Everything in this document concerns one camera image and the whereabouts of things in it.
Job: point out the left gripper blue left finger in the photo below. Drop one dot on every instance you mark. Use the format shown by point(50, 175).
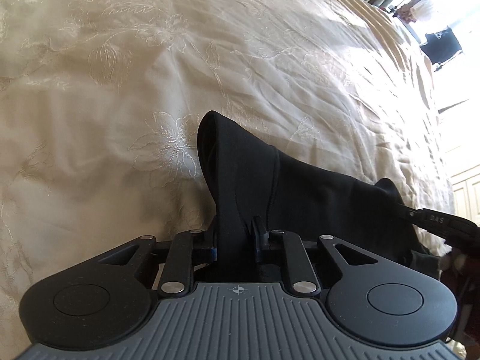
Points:
point(179, 258)

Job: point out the dark hanging garment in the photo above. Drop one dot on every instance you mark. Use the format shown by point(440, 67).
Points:
point(442, 46)

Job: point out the beige embroidered bedspread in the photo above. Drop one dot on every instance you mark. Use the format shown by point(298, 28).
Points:
point(101, 101)

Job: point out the cream white wardrobe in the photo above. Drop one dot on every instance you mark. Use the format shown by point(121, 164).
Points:
point(466, 194)

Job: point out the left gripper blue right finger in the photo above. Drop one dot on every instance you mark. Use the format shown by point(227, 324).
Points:
point(285, 259)

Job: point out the black pants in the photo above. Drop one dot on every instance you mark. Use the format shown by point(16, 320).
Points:
point(249, 179)

